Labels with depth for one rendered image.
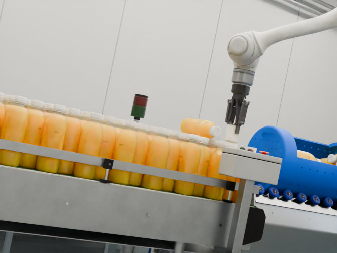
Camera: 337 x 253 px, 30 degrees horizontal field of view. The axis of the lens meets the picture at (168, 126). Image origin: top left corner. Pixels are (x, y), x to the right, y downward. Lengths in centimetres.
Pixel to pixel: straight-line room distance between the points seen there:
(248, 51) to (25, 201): 98
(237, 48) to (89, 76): 362
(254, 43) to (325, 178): 69
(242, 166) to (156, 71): 413
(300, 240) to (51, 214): 113
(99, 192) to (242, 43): 77
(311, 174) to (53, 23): 355
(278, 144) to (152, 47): 376
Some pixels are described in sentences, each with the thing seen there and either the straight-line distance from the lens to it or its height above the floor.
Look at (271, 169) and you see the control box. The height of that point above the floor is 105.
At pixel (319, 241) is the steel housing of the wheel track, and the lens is 279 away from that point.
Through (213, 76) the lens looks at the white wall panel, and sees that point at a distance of 673.
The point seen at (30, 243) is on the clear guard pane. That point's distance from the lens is 259.
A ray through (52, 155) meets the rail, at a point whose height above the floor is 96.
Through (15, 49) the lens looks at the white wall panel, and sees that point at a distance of 559.
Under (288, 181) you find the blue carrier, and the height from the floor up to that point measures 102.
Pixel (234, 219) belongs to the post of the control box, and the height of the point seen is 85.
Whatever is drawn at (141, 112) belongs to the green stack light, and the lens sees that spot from 275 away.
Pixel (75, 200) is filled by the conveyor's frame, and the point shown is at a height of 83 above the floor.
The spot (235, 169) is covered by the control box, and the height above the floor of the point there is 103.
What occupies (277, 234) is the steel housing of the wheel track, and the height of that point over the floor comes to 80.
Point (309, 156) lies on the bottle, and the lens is 274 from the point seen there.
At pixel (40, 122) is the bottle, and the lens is 209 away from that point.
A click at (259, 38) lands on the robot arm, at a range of 243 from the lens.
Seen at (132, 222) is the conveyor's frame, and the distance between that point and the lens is 217.
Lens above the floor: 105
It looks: 2 degrees up
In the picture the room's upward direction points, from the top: 11 degrees clockwise
